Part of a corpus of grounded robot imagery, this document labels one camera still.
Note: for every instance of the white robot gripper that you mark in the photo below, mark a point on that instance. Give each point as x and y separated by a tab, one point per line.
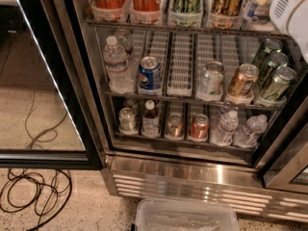
283	8

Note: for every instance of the stainless steel fridge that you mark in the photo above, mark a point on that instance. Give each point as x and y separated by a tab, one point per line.
139	166

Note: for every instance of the rear clear water bottle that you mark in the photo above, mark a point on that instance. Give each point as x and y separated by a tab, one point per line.
124	37

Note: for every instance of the clear water bottle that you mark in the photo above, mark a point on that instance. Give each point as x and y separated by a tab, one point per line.
124	37
117	67

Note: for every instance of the bottom shelf water bottle right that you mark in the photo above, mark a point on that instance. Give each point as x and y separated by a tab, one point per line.
248	134

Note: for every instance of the shelf water bottle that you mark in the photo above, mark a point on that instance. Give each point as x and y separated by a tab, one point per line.
227	125
248	134

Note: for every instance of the red can bottom shelf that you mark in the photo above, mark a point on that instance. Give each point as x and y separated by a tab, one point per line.
199	127

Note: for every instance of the bottom shelf water bottle left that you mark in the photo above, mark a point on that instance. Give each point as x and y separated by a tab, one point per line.
227	125

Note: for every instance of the bronze can bottom shelf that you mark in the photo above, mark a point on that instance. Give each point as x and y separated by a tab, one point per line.
174	126

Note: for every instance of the front clear water bottle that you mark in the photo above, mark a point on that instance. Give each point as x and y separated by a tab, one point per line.
117	67

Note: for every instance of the closed right fridge door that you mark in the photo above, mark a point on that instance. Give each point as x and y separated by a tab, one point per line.
290	171

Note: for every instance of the dark juice bottle white cap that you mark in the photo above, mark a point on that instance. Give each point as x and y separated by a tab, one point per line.
150	120

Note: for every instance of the silver can bottom shelf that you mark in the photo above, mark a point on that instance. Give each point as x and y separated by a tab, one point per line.
127	121

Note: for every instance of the open glass fridge door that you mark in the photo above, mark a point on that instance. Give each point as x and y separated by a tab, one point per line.
45	119

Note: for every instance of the rear green soda can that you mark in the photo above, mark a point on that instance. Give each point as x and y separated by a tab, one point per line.
269	45

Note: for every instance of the green soda can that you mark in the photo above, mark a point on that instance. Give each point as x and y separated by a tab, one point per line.
279	82
269	45
271	62

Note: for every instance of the middle green soda can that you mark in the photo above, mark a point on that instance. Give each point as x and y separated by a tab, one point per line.
271	62

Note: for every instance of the gold copper soda can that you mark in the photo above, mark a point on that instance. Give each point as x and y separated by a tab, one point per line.
243	82

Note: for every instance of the front green soda can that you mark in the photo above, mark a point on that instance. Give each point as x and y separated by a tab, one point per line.
279	82

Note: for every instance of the white silver soda can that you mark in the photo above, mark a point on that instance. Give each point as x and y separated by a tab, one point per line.
210	83

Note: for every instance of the blue pepsi can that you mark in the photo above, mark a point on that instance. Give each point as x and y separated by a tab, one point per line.
150	75

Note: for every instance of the clear plastic storage bin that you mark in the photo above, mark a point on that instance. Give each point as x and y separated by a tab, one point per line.
183	215

